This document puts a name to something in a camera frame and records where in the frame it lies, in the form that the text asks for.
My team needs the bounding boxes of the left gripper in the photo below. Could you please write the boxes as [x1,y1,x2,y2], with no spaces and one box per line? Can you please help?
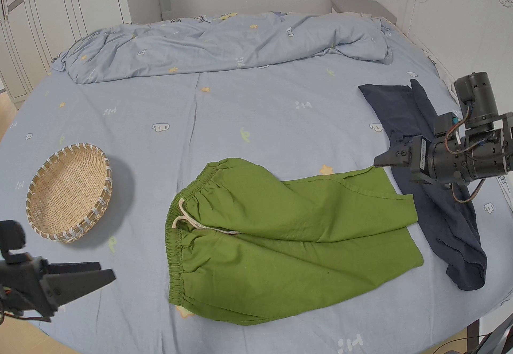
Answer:
[0,256,116,322]

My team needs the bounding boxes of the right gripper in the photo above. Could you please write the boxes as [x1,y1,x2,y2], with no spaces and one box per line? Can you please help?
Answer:
[409,135,471,186]

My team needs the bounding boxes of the green shorts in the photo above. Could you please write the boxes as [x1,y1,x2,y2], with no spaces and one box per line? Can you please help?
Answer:
[165,158,425,326]

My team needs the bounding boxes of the dark blue garment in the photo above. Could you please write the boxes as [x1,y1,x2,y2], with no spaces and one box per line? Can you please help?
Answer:
[358,79,487,291]

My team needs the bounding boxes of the round woven basket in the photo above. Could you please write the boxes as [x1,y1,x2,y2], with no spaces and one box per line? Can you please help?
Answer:
[26,143,114,244]

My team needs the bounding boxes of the grey bedside table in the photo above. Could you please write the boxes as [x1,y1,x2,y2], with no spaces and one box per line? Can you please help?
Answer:
[328,0,398,24]

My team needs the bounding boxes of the pale blue quilt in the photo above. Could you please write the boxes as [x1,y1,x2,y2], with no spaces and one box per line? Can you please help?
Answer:
[51,11,395,84]

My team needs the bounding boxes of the white wardrobe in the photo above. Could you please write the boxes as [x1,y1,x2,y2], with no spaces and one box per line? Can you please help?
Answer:
[0,0,133,110]

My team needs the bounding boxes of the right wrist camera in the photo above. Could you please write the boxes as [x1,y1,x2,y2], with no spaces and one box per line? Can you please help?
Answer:
[435,113,459,142]

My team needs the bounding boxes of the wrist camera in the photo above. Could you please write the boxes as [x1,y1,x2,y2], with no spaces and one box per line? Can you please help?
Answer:
[0,220,28,263]
[435,113,459,142]

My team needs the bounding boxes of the black cable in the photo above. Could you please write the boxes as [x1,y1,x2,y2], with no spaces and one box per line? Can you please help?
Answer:
[452,178,487,205]

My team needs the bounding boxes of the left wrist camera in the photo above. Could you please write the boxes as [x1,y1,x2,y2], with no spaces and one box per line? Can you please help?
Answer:
[0,220,28,263]

